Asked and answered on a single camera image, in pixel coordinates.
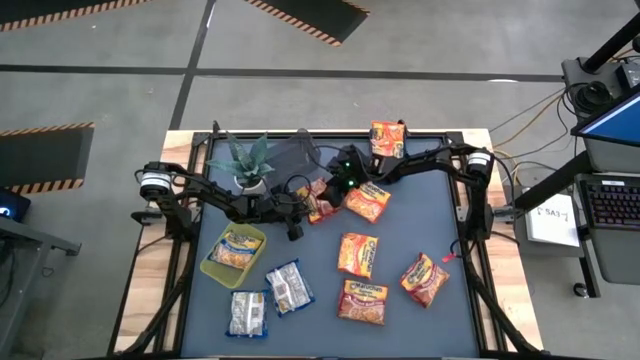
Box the gray metal side cart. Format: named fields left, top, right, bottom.
left=0, top=215, right=83, bottom=360

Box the black hazard-striped floor mat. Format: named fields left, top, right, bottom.
left=243, top=0, right=371, bottom=48
left=0, top=122, right=96, bottom=195
left=0, top=0, right=151, bottom=32

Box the blue-gray table mat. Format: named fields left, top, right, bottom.
left=182, top=137, right=481, bottom=359

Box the gray workstation cart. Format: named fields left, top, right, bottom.
left=562, top=57, right=640, bottom=299

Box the green plant in white pot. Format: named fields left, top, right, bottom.
left=206, top=131, right=278, bottom=194

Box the black diagonal pole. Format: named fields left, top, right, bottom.
left=582, top=12, right=640, bottom=75

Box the monitor with blue screen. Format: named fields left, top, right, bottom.
left=571, top=91, right=640, bottom=149

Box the red Maruchan roast beef pack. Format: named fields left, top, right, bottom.
left=335, top=277, right=391, bottom=327

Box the white paper label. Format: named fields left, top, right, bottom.
left=524, top=192, right=582, bottom=249

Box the yellow-green plastic bin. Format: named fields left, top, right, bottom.
left=199, top=222, right=268, bottom=290

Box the black backlit keyboard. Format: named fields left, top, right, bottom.
left=584, top=178, right=640, bottom=229

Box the white silver noodle packet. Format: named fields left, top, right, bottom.
left=264, top=257, right=316, bottom=317

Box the dark gray plastic bin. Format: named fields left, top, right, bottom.
left=267, top=128, right=322, bottom=189

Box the blue Maruchan noodle pack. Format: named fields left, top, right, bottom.
left=227, top=290, right=269, bottom=339
left=208, top=232, right=265, bottom=271

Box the red-orange Maruchan noodle pack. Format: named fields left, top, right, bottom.
left=294, top=177, right=344, bottom=225
left=398, top=252, right=451, bottom=309

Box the coiled black cable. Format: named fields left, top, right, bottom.
left=569, top=79, right=619, bottom=119

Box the black metal rig frame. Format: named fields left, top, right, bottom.
left=107, top=119, right=544, bottom=360

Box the black device with blue light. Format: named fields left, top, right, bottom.
left=0, top=188, right=32, bottom=224

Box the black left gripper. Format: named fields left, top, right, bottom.
left=259, top=187, right=312, bottom=242

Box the black diagonal cart strut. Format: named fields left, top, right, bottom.
left=513, top=149, right=594, bottom=211

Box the orange Maruchan noodle pack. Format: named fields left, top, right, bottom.
left=372, top=139, right=406, bottom=159
left=370, top=120, right=406, bottom=142
left=337, top=231, right=380, bottom=280
left=342, top=180, right=393, bottom=225

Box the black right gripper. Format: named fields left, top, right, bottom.
left=324, top=143, right=375, bottom=207

